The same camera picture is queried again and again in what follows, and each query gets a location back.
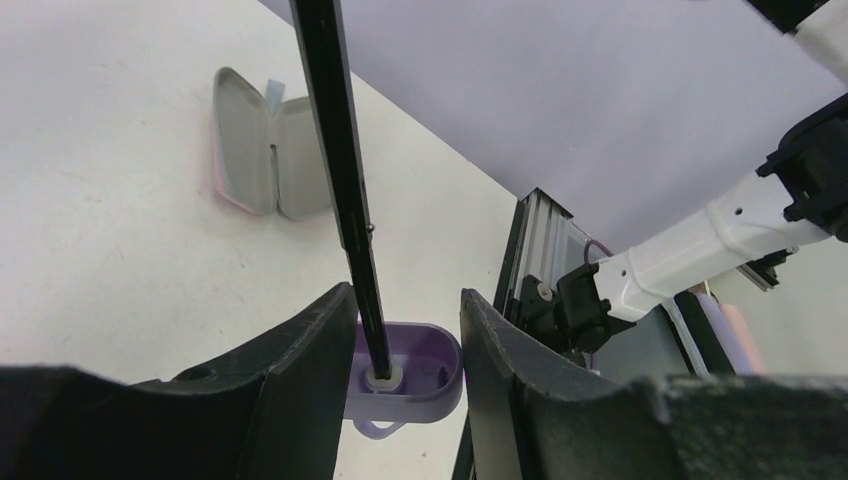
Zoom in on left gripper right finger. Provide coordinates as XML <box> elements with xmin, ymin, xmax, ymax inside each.
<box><xmin>460</xmin><ymin>289</ymin><xmax>847</xmax><ymax>479</ymax></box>

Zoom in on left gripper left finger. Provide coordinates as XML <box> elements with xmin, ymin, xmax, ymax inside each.
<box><xmin>1</xmin><ymin>283</ymin><xmax>357</xmax><ymax>479</ymax></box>

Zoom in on lilac folding umbrella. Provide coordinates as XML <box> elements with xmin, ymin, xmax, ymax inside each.
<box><xmin>290</xmin><ymin>1</ymin><xmax>463</xmax><ymax>440</ymax></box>

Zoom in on pink umbrella case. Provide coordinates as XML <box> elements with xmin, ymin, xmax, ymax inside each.
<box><xmin>212</xmin><ymin>67</ymin><xmax>333</xmax><ymax>221</ymax></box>

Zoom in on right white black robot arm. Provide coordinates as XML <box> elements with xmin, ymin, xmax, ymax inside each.
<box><xmin>513</xmin><ymin>97</ymin><xmax>847</xmax><ymax>354</ymax></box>

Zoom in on aluminium frame rail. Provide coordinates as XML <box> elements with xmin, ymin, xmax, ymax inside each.
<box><xmin>494</xmin><ymin>188</ymin><xmax>610</xmax><ymax>330</ymax></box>

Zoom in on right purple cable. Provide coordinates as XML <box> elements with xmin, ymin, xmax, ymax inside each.
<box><xmin>581</xmin><ymin>238</ymin><xmax>617</xmax><ymax>266</ymax></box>

